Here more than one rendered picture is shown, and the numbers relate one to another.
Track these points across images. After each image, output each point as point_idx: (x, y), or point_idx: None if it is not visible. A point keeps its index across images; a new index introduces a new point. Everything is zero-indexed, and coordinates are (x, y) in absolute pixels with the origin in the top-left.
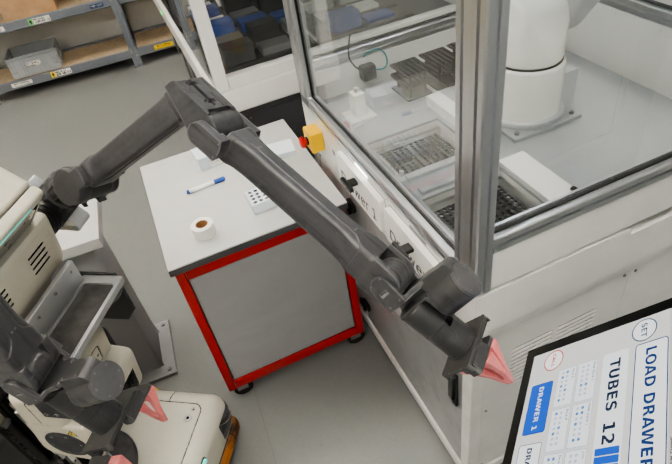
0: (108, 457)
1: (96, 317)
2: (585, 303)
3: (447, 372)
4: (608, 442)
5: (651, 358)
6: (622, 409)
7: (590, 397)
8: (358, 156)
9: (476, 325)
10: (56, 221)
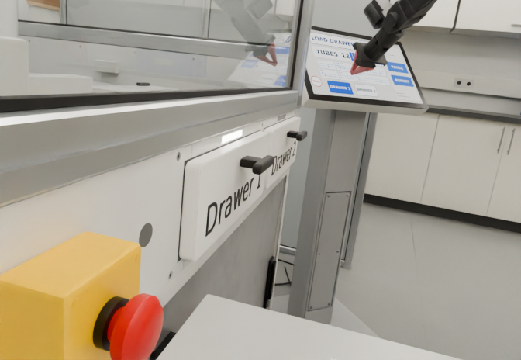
0: None
1: None
2: None
3: (385, 59)
4: (348, 55)
5: (316, 38)
6: (336, 50)
7: (333, 62)
8: (238, 99)
9: (361, 46)
10: None
